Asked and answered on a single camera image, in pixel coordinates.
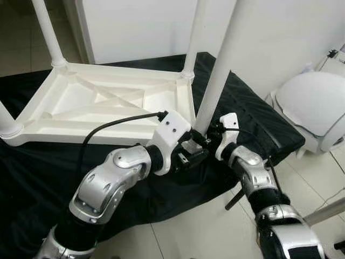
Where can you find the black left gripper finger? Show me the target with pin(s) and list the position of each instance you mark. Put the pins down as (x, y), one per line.
(188, 138)
(198, 157)

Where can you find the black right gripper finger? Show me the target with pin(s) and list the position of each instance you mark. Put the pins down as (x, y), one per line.
(198, 137)

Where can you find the white plastic table top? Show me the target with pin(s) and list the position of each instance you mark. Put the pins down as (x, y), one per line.
(108, 97)

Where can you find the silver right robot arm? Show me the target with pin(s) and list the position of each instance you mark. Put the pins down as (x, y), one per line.
(256, 172)

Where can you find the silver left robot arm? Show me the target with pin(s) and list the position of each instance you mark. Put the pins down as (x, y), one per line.
(108, 183)

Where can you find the black tablecloth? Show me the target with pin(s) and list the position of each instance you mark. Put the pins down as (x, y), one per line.
(253, 113)

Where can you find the white round appliance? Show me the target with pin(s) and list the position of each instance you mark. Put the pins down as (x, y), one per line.
(312, 108)

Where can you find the black power plug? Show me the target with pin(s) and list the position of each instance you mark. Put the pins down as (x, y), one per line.
(332, 53)

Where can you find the black stand base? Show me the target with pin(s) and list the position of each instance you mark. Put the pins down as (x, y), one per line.
(339, 245)

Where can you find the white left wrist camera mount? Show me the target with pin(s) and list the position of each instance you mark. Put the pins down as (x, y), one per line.
(170, 129)

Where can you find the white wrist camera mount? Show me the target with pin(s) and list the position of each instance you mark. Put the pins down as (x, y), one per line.
(229, 121)
(170, 129)

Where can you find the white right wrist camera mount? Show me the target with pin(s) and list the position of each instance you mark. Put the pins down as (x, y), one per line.
(229, 121)

